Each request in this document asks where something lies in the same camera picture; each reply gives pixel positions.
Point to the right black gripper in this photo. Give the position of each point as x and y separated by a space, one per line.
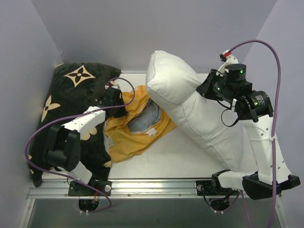
206 83

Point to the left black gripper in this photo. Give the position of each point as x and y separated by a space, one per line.
118 110

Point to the blue and yellow pillowcase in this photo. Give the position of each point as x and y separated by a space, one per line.
133 134

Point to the white pillow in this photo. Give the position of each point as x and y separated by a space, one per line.
171 83

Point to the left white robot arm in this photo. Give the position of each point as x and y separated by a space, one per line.
63 145

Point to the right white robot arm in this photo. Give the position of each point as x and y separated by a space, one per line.
255 112

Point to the black patterned plush cushion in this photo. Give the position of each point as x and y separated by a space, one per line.
74 88

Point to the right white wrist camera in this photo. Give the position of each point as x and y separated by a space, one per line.
227 58

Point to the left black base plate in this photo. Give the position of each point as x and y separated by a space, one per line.
79 190

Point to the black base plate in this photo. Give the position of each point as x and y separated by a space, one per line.
213 187
79 190

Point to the aluminium front rail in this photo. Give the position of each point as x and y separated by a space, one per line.
128 189

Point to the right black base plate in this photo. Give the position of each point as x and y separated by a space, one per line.
213 187

